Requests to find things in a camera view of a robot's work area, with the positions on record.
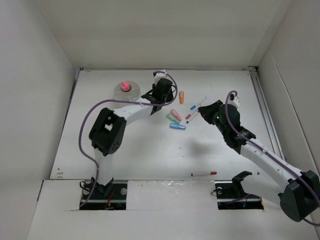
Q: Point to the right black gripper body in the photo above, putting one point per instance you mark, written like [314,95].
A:
[216,118]

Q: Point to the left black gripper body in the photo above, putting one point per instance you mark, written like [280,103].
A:
[167,97]

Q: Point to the blue highlighter marker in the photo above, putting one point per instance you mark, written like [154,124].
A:
[176,126]

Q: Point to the pink glue bottle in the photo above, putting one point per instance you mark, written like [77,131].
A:
[125,86]

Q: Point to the red capped white pen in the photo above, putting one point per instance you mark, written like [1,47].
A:
[203,173]

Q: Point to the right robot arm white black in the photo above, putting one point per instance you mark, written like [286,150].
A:
[297,192]

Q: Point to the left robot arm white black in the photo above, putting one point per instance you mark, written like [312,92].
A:
[108,130]

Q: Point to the blue capped white pen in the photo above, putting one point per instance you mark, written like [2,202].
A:
[198,103]

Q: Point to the pink capped white pen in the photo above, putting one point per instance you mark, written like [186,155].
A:
[191,114]

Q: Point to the purple capped white pen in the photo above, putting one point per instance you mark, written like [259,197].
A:
[191,118]

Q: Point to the white round divided container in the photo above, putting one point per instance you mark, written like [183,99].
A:
[130,96]

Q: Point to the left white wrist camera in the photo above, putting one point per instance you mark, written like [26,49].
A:
[157,75]

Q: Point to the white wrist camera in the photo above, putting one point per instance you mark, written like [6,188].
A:
[234,100]
[157,75]

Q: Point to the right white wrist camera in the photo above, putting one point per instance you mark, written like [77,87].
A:
[234,100]

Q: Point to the aluminium rail right side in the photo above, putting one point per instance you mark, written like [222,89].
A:
[266,115]

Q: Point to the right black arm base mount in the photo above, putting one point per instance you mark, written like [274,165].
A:
[230,194]

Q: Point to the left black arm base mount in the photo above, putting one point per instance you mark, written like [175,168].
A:
[110,197]

